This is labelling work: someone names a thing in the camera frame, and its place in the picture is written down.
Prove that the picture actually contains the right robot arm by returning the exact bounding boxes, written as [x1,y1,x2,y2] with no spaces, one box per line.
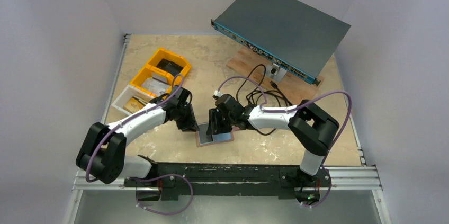
[206,92,339,185]

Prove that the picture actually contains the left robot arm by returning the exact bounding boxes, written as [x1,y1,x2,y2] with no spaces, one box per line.
[75,86,199,186]

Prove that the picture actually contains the grey credit cards in bin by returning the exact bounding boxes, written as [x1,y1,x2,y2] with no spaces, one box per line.
[141,73,170,96]

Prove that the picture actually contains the yellow bin with cards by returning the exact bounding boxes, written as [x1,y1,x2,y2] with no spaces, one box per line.
[130,65,174,97]

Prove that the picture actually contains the yellow cards in white bin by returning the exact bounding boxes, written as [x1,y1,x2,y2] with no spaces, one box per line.
[123,96,148,113]

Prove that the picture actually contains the black item in bin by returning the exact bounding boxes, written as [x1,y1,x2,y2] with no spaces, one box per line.
[156,59,183,77]

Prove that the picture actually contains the yellow bin with black item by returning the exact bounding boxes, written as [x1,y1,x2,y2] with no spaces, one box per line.
[146,48,192,84]

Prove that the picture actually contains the white plastic bin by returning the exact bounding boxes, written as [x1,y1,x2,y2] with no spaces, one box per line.
[112,85,154,115]

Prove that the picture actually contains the grey socket box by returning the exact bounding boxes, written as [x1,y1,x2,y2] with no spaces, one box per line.
[265,64,287,82]

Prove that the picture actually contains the wooden board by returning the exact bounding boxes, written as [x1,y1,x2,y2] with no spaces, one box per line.
[227,47,324,104]

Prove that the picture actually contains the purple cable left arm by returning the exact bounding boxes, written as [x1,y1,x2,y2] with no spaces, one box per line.
[85,73,194,217]

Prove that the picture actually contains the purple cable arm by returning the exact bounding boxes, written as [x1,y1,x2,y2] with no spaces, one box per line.
[85,73,194,217]
[217,76,352,209]

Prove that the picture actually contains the black cable with USB plug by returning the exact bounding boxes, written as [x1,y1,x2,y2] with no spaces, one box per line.
[237,62,294,136]

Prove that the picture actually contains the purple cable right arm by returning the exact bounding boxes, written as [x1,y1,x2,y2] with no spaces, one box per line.
[217,76,352,209]

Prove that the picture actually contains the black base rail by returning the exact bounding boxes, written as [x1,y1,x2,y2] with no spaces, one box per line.
[124,162,331,203]

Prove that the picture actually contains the aluminium frame rail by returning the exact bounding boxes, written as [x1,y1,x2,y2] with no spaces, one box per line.
[71,166,383,191]

